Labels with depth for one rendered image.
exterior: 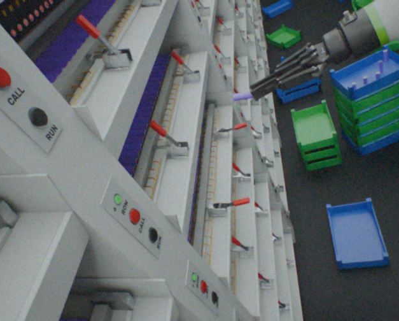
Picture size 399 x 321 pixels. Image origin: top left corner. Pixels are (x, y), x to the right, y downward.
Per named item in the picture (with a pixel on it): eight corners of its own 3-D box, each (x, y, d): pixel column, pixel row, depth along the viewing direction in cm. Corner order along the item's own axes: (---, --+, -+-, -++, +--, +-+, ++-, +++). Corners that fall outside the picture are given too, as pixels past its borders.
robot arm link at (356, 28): (385, 57, 68) (373, 38, 75) (368, 11, 62) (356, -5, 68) (357, 71, 71) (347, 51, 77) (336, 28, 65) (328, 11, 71)
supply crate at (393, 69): (387, 57, 164) (385, 42, 159) (413, 72, 148) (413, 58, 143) (331, 83, 168) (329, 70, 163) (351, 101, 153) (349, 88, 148)
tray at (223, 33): (234, 28, 156) (232, -1, 147) (233, 99, 114) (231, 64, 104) (193, 32, 159) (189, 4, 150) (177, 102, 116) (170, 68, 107)
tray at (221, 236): (233, 115, 107) (231, 91, 100) (230, 298, 64) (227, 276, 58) (174, 118, 110) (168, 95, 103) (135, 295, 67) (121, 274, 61)
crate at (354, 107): (387, 69, 169) (387, 57, 164) (413, 86, 153) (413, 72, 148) (333, 95, 173) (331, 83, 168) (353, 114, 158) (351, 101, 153)
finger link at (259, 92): (280, 85, 80) (280, 87, 79) (256, 99, 83) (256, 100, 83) (274, 76, 78) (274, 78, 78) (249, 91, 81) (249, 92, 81)
